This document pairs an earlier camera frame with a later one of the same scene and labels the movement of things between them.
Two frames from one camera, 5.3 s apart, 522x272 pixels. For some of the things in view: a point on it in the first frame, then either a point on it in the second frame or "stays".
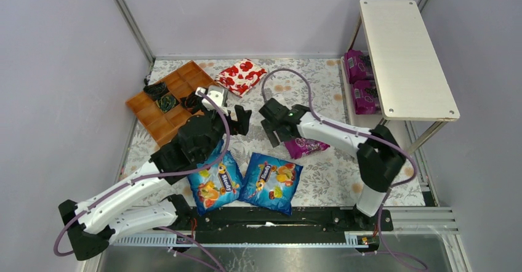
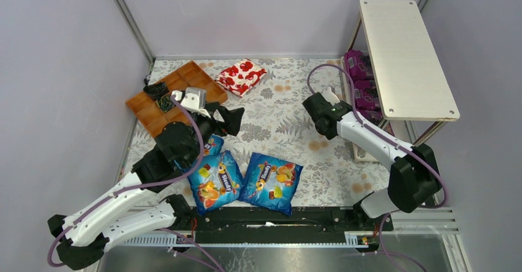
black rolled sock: (156, 90) stays
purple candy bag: (297, 148) → (371, 110)
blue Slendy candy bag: (270, 182) stays
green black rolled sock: (166, 103) stays
